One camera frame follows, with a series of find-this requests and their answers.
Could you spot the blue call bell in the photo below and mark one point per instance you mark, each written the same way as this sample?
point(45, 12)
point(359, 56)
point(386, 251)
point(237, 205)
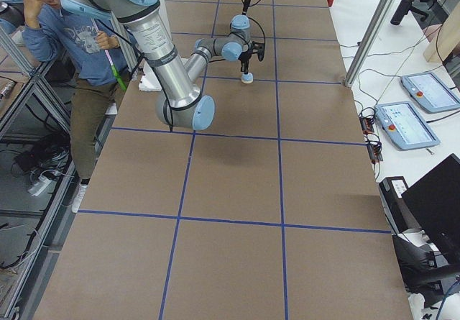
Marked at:
point(247, 78)

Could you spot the green pink stick tool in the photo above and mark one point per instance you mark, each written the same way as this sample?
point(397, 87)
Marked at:
point(106, 43)

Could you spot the brown paper table cover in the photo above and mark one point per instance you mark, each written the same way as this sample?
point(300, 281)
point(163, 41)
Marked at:
point(272, 213)

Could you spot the person in blue hoodie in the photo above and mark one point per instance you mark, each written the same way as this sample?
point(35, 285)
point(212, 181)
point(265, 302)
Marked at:
point(49, 30)

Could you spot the black water bottle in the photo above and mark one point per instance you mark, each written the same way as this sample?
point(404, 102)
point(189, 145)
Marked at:
point(402, 9)

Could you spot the near teach pendant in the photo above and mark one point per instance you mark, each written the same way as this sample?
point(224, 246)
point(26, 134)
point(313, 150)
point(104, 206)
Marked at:
point(405, 127)

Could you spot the teach pendant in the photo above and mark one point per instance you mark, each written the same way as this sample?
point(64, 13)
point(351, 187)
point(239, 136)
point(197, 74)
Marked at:
point(430, 92)
point(405, 127)

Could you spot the far teach pendant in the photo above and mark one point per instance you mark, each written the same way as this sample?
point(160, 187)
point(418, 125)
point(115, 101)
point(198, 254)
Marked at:
point(430, 92)

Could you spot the black box with label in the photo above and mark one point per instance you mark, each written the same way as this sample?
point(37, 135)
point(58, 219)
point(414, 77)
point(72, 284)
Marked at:
point(392, 189)

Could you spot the white power strip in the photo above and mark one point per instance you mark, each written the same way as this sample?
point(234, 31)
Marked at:
point(39, 186)

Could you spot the black laptop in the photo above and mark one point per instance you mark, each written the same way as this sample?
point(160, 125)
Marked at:
point(434, 202)

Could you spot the black monitor stand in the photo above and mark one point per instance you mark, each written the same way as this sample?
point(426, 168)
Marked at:
point(423, 271)

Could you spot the white pedestal column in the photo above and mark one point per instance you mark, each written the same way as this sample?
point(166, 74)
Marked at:
point(149, 81)

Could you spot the red black cable connector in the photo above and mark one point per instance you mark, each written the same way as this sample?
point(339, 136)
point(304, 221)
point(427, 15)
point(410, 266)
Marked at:
point(372, 140)

